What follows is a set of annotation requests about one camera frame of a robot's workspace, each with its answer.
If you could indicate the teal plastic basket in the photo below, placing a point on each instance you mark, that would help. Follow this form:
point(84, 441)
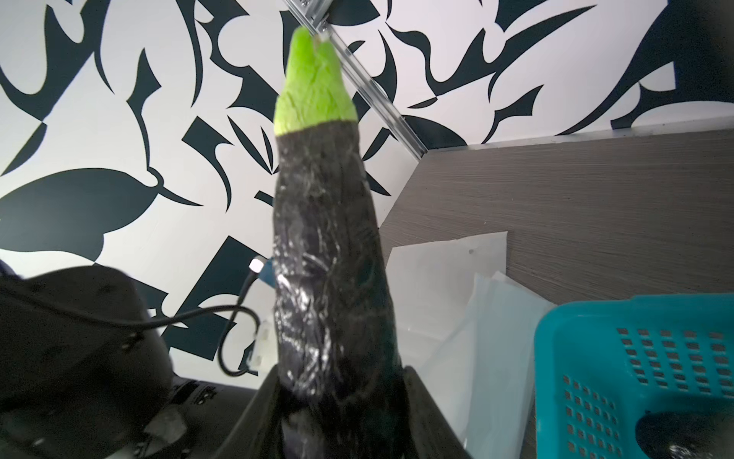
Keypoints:
point(601, 366)

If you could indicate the translucent zip-top bag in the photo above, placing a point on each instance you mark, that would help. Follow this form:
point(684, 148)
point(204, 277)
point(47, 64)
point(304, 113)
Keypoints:
point(431, 285)
point(482, 376)

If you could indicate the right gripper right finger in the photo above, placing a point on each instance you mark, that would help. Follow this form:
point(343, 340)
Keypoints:
point(429, 434)

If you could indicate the translucent zip-top bag bottom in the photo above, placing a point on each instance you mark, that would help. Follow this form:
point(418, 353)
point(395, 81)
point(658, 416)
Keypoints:
point(431, 285)

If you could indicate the dark eggplant one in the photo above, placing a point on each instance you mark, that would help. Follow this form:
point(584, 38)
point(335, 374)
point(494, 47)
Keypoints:
point(686, 435)

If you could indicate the dark eggplant three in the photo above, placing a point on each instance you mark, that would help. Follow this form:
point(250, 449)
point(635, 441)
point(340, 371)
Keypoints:
point(339, 364)

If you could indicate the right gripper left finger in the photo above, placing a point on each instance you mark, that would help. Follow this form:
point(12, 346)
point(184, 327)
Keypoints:
point(258, 433)

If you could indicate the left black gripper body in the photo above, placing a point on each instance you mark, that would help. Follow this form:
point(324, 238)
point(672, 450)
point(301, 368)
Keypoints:
point(83, 377)

